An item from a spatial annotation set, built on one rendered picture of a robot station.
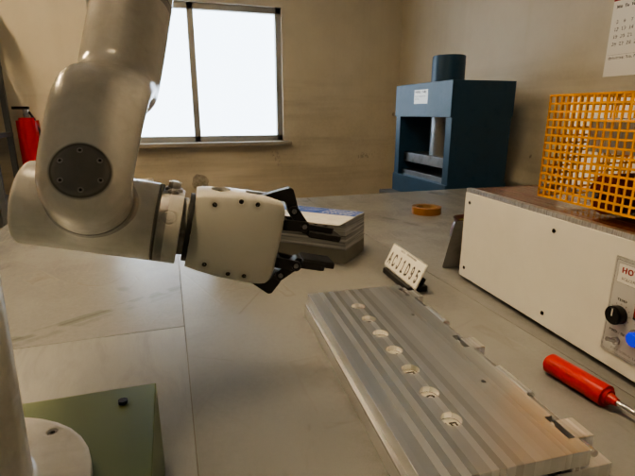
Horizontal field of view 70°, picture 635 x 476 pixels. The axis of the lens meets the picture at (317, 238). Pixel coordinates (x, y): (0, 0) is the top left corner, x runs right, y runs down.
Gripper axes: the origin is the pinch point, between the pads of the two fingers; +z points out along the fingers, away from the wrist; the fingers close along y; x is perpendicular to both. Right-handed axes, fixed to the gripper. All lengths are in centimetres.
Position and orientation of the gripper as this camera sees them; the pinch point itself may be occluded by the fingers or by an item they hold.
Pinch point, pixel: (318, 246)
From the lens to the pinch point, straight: 54.4
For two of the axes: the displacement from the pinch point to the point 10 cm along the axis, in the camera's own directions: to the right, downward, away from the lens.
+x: 2.5, 2.6, -9.3
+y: -2.2, 9.5, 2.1
